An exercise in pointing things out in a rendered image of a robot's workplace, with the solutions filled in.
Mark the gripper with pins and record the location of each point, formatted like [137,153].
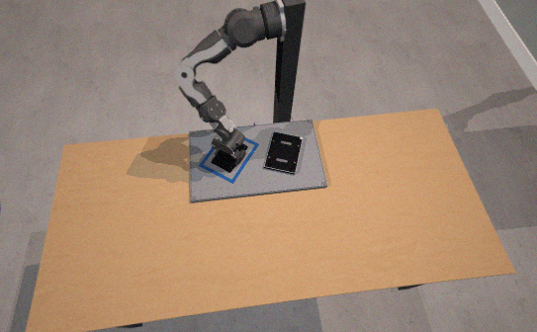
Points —
[230,146]

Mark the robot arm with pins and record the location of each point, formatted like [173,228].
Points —
[241,29]

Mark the blue tape outline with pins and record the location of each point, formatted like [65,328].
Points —
[239,170]

